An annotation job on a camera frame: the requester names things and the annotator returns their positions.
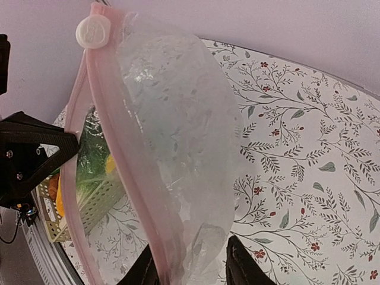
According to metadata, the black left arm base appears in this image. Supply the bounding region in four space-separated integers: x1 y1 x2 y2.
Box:
1 204 38 245

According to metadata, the clear pink zip top bag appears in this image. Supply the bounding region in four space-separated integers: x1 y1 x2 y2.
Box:
65 3 243 284

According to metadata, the aluminium front rail frame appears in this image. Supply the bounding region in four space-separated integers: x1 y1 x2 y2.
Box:
0 189 81 285

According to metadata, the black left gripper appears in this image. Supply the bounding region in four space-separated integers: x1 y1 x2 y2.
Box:
0 34 79 208

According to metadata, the orange yellow mango toy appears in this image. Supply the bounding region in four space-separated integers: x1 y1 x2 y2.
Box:
48 154 116 217

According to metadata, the beige perforated plastic basket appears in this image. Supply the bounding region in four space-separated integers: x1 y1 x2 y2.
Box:
36 178 125 243

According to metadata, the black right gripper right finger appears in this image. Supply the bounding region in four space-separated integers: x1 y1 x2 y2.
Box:
226 236 275 285

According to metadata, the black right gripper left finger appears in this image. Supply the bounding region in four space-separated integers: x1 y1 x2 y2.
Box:
118 246 160 285

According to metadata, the floral white table mat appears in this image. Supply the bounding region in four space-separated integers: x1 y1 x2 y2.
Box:
50 37 380 285

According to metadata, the green bok choy toy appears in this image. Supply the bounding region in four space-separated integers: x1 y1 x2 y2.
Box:
76 106 110 193

